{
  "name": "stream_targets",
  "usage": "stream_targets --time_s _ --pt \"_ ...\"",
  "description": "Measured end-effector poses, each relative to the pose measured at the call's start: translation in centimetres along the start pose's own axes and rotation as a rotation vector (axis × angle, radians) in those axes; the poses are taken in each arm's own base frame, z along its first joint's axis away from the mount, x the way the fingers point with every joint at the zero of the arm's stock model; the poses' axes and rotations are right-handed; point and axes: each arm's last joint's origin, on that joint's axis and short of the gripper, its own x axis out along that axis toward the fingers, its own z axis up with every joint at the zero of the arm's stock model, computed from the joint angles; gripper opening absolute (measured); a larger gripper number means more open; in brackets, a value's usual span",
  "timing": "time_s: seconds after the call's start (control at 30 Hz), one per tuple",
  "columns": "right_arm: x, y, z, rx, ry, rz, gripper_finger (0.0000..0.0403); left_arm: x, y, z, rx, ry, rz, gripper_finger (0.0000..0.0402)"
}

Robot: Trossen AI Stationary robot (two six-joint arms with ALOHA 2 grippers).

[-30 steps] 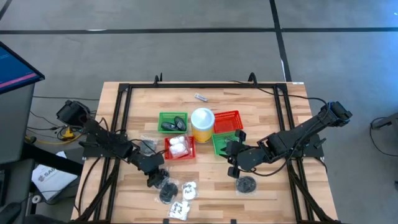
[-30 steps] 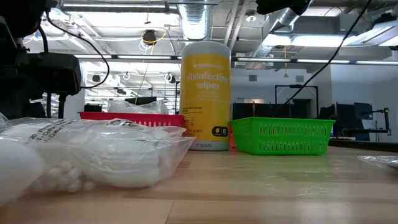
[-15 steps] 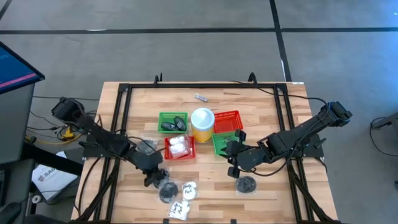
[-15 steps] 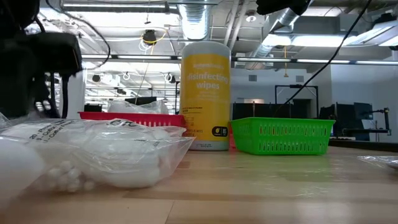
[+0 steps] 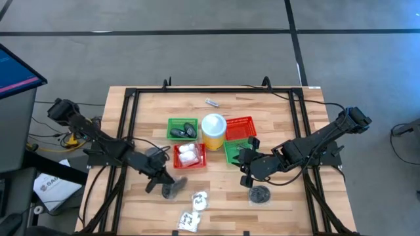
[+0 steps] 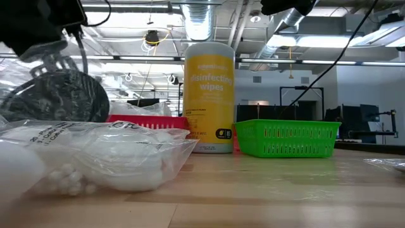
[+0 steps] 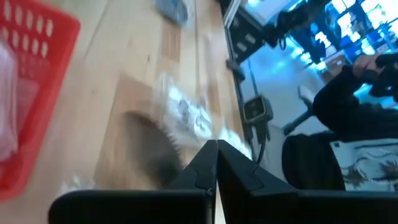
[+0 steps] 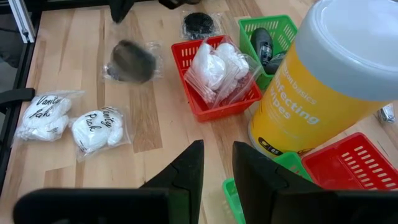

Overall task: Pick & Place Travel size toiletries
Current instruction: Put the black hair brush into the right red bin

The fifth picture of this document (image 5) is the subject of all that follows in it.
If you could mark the black aluminium table frame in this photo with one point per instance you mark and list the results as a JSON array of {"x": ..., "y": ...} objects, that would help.
[{"x": 213, "y": 90}]

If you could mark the red plastic mesh basket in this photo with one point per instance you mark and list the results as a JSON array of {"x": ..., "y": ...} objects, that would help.
[
  {"x": 241, "y": 129},
  {"x": 177, "y": 164}
]

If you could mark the clear bag of white cotton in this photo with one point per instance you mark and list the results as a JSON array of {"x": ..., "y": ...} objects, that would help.
[
  {"x": 185, "y": 148},
  {"x": 189, "y": 159}
]

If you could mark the black computer mouse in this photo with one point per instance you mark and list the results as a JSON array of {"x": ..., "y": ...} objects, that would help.
[{"x": 10, "y": 224}]

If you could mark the gray chair base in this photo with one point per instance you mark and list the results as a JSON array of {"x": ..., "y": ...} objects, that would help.
[{"x": 407, "y": 128}]

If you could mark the white tape roll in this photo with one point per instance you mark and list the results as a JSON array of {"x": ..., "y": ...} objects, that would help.
[{"x": 38, "y": 209}]

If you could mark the monitor with blue screen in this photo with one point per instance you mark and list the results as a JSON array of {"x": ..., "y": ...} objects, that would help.
[{"x": 16, "y": 75}]

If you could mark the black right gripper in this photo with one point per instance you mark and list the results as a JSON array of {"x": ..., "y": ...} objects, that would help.
[{"x": 247, "y": 160}]

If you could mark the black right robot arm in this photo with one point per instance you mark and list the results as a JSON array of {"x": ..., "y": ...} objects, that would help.
[{"x": 311, "y": 141}]

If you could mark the black desk crossbar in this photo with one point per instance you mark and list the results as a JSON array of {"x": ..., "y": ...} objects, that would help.
[{"x": 65, "y": 173}]

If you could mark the green plastic mesh basket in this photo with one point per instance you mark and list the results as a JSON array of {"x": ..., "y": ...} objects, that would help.
[
  {"x": 174, "y": 123},
  {"x": 229, "y": 150}
]

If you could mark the cotton pack bag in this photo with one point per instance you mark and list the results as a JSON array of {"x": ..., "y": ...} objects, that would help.
[
  {"x": 200, "y": 200},
  {"x": 189, "y": 221}
]

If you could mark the silver metal nail clipper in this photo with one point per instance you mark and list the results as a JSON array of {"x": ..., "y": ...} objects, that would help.
[{"x": 212, "y": 103}]

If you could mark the white paper booklet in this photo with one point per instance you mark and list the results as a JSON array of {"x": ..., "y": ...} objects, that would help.
[{"x": 55, "y": 190}]

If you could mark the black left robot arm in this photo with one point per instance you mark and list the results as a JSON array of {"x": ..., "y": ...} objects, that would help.
[{"x": 98, "y": 137}]

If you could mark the yellow disinfecting wipes canister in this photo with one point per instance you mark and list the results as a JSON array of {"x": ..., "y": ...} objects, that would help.
[{"x": 214, "y": 126}]

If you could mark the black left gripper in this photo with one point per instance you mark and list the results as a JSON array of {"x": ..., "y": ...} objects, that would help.
[{"x": 157, "y": 164}]

